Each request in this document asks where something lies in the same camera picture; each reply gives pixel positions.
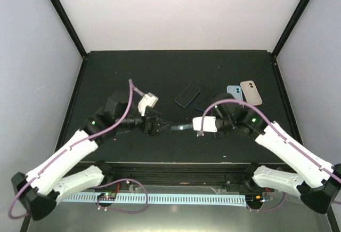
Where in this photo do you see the black aluminium front rail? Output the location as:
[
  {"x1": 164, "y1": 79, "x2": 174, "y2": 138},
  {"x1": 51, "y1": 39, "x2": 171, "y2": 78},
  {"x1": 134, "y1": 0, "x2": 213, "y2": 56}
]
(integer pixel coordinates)
[{"x1": 39, "y1": 162, "x2": 324, "y2": 190}]

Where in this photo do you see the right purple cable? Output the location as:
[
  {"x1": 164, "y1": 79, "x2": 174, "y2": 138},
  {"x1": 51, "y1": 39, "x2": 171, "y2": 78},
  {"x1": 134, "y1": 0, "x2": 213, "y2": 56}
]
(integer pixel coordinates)
[{"x1": 201, "y1": 99, "x2": 341, "y2": 213}]

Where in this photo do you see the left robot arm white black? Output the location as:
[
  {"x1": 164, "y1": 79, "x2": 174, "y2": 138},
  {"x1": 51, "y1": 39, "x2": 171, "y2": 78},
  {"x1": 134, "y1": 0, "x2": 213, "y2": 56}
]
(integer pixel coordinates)
[{"x1": 11, "y1": 88, "x2": 169, "y2": 221}]

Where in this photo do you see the right black frame post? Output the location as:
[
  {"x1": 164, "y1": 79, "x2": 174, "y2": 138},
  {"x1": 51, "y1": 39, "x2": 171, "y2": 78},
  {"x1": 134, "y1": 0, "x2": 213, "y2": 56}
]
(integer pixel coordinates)
[{"x1": 272, "y1": 0, "x2": 311, "y2": 58}]

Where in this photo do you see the dark blue phone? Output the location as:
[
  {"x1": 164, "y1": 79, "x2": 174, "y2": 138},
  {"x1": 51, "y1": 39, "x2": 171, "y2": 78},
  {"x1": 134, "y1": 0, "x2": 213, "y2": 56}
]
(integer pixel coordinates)
[{"x1": 194, "y1": 87, "x2": 215, "y2": 111}]

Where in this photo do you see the circuit board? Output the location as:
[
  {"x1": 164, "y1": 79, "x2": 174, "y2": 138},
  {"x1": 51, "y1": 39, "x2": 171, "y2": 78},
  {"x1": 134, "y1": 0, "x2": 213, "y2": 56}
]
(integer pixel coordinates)
[
  {"x1": 250, "y1": 195, "x2": 273, "y2": 203},
  {"x1": 97, "y1": 193, "x2": 117, "y2": 201}
]

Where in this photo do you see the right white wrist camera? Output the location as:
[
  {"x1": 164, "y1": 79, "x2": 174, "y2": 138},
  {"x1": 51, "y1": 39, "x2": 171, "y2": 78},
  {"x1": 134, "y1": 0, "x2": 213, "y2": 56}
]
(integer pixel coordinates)
[{"x1": 192, "y1": 116, "x2": 218, "y2": 137}]

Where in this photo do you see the light blue phone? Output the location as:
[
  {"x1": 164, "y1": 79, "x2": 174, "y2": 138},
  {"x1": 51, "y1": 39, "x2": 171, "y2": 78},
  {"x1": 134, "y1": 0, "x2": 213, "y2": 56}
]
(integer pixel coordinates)
[{"x1": 226, "y1": 85, "x2": 243, "y2": 101}]

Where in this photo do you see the teal phone with ring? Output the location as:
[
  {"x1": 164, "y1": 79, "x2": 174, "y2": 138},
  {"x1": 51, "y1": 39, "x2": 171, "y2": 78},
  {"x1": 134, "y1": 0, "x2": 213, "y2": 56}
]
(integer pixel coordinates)
[{"x1": 171, "y1": 124, "x2": 193, "y2": 131}]

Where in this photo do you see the light blue slotted cable duct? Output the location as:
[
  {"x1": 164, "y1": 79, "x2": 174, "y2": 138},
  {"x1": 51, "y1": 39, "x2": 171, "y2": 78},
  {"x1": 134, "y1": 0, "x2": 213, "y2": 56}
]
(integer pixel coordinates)
[{"x1": 63, "y1": 192, "x2": 247, "y2": 207}]

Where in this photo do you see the left black frame post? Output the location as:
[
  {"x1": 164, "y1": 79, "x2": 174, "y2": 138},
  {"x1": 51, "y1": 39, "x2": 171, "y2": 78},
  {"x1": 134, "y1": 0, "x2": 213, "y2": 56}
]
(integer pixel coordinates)
[{"x1": 50, "y1": 0, "x2": 87, "y2": 59}]

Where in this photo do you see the beige phone case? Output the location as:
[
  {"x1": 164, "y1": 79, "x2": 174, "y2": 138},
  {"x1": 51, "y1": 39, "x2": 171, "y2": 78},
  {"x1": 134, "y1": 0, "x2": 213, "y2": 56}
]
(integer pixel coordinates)
[{"x1": 240, "y1": 81, "x2": 263, "y2": 106}]

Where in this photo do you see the left circuit board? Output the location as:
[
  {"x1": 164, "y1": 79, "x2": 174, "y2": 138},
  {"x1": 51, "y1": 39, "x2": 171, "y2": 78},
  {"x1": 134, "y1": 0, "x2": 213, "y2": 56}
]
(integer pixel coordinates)
[{"x1": 97, "y1": 193, "x2": 117, "y2": 201}]

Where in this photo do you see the black frame post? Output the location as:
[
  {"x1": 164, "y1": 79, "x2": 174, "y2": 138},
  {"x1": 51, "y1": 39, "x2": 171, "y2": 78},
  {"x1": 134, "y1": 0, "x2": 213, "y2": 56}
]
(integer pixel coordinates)
[
  {"x1": 272, "y1": 0, "x2": 311, "y2": 58},
  {"x1": 50, "y1": 0, "x2": 87, "y2": 59}
]

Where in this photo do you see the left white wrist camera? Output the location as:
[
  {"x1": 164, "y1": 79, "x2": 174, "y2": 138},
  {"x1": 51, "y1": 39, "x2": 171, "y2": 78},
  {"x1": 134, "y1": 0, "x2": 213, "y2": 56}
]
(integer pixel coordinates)
[{"x1": 137, "y1": 92, "x2": 158, "y2": 117}]

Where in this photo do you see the right circuit board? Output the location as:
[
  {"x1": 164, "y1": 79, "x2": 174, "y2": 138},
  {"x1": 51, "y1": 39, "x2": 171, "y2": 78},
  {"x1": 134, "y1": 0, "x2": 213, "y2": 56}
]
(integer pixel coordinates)
[{"x1": 250, "y1": 195, "x2": 273, "y2": 203}]

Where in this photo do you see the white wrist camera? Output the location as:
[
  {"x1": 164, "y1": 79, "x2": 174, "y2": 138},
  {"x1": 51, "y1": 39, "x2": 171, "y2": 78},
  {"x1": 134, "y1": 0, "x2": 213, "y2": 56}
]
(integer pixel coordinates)
[
  {"x1": 137, "y1": 92, "x2": 158, "y2": 117},
  {"x1": 192, "y1": 116, "x2": 218, "y2": 137}
]

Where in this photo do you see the teal phone from blue case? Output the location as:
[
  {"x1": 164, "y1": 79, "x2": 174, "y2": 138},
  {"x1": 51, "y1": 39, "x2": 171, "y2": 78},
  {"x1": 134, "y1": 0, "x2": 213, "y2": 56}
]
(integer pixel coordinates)
[{"x1": 175, "y1": 83, "x2": 201, "y2": 108}]

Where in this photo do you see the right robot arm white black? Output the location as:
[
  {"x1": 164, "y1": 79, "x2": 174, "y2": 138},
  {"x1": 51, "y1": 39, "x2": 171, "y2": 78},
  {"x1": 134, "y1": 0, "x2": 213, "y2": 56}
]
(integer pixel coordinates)
[{"x1": 202, "y1": 93, "x2": 340, "y2": 214}]

